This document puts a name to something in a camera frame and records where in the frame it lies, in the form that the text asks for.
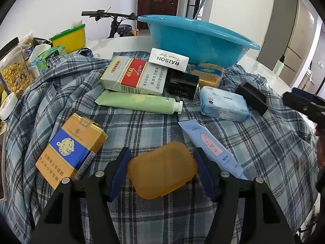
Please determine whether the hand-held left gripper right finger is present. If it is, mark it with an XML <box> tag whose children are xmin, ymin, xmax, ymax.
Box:
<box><xmin>193</xmin><ymin>147</ymin><xmax>295</xmax><ymax>244</ymax></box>

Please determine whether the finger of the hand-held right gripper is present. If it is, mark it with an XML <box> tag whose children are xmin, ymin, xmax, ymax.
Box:
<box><xmin>291</xmin><ymin>88</ymin><xmax>324</xmax><ymax>102</ymax></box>
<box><xmin>283</xmin><ymin>91</ymin><xmax>325</xmax><ymax>119</ymax></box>

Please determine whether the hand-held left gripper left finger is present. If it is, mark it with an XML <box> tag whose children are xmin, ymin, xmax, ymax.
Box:
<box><xmin>30</xmin><ymin>147</ymin><xmax>132</xmax><ymax>244</ymax></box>

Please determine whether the orange soap case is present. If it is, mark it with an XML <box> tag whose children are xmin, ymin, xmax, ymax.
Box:
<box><xmin>127</xmin><ymin>141</ymin><xmax>198</xmax><ymax>200</ymax></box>

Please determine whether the blue plastic basin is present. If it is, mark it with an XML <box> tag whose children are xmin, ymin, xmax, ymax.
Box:
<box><xmin>137</xmin><ymin>15</ymin><xmax>261</xmax><ymax>68</ymax></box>

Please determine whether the person's right hand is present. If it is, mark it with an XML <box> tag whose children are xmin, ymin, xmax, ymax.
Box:
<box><xmin>315</xmin><ymin>126</ymin><xmax>325</xmax><ymax>192</ymax></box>

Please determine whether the light blue printed pouch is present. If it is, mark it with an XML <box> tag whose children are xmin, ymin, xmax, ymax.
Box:
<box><xmin>178</xmin><ymin>119</ymin><xmax>248</xmax><ymax>181</ymax></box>

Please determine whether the pale green pump bottle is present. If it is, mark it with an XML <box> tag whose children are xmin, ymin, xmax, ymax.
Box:
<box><xmin>273</xmin><ymin>54</ymin><xmax>286</xmax><ymax>75</ymax></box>

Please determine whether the black display box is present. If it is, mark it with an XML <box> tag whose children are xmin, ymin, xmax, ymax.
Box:
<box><xmin>235</xmin><ymin>81</ymin><xmax>269</xmax><ymax>115</ymax></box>

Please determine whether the gold blue cigarette box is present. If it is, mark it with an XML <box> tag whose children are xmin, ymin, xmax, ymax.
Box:
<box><xmin>35</xmin><ymin>113</ymin><xmax>108</xmax><ymax>190</ymax></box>
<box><xmin>190</xmin><ymin>62</ymin><xmax>225</xmax><ymax>89</ymax></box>

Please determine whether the beige refrigerator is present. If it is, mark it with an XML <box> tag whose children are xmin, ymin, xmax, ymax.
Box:
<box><xmin>256</xmin><ymin>0</ymin><xmax>319</xmax><ymax>88</ymax></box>

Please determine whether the blue plaid shirt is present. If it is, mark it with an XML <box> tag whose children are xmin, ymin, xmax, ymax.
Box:
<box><xmin>0</xmin><ymin>48</ymin><xmax>319</xmax><ymax>244</ymax></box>

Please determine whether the pale green tube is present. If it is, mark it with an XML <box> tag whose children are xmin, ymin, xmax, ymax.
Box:
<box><xmin>95</xmin><ymin>89</ymin><xmax>184</xmax><ymax>115</ymax></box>

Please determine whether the light blue tissue pack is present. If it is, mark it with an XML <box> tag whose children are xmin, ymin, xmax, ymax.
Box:
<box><xmin>199</xmin><ymin>86</ymin><xmax>251</xmax><ymax>122</ymax></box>

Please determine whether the black glossy box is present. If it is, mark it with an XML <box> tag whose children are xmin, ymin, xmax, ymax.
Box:
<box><xmin>164</xmin><ymin>69</ymin><xmax>200</xmax><ymax>101</ymax></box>

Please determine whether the white red cigarette carton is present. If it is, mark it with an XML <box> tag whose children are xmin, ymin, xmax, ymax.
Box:
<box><xmin>100</xmin><ymin>56</ymin><xmax>169</xmax><ymax>97</ymax></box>

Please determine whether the white box black lettering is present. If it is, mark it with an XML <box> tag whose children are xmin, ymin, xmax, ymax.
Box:
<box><xmin>148</xmin><ymin>48</ymin><xmax>190</xmax><ymax>72</ymax></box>

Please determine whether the white jar cap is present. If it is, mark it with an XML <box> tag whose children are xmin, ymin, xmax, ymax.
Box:
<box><xmin>0</xmin><ymin>92</ymin><xmax>18</xmax><ymax>120</ymax></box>

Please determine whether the grey mop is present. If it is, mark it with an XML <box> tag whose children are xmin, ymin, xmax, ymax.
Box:
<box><xmin>193</xmin><ymin>0</ymin><xmax>209</xmax><ymax>19</ymax></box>

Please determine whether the green tissue pack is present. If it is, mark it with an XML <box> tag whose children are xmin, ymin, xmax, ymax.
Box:
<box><xmin>29</xmin><ymin>45</ymin><xmax>67</xmax><ymax>69</ymax></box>

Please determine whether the yellow bin green rim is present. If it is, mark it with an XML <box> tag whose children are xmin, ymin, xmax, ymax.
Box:
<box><xmin>49</xmin><ymin>24</ymin><xmax>87</xmax><ymax>54</ymax></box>

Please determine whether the clear cereal jar black lid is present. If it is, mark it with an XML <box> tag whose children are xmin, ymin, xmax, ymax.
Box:
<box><xmin>0</xmin><ymin>37</ymin><xmax>35</xmax><ymax>99</ymax></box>

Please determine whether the black bicycle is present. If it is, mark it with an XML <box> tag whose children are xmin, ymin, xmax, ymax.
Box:
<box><xmin>81</xmin><ymin>10</ymin><xmax>143</xmax><ymax>39</ymax></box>

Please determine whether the clear snack bag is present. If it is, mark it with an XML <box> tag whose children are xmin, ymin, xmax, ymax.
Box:
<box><xmin>20</xmin><ymin>32</ymin><xmax>35</xmax><ymax>47</ymax></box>

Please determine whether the brown entrance door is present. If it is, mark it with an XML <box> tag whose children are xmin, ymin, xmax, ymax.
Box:
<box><xmin>137</xmin><ymin>0</ymin><xmax>181</xmax><ymax>29</ymax></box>

